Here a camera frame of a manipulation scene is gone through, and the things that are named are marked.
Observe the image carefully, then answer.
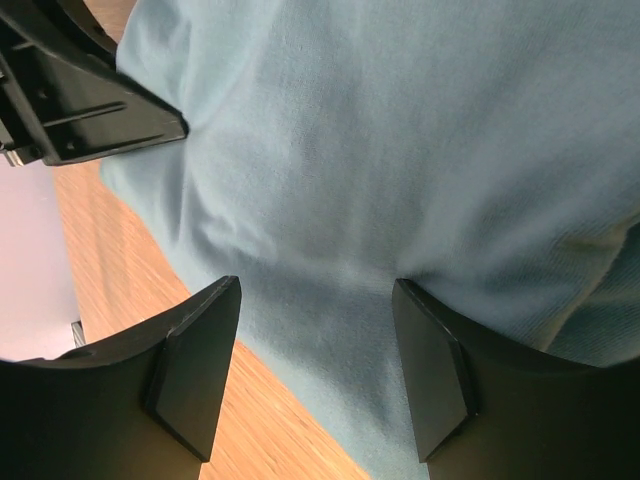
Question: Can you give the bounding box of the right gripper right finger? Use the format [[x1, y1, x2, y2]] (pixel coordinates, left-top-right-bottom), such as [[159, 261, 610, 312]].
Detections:
[[392, 279, 639, 480]]

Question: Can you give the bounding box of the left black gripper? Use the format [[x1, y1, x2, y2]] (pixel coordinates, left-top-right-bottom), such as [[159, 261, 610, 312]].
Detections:
[[1, 1, 188, 167]]

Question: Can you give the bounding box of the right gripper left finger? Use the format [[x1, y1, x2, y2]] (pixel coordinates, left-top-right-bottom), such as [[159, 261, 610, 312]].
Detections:
[[1, 276, 242, 479]]

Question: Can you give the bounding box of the grey blue t shirt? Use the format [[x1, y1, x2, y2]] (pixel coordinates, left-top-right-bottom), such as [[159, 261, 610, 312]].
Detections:
[[101, 1, 639, 479]]

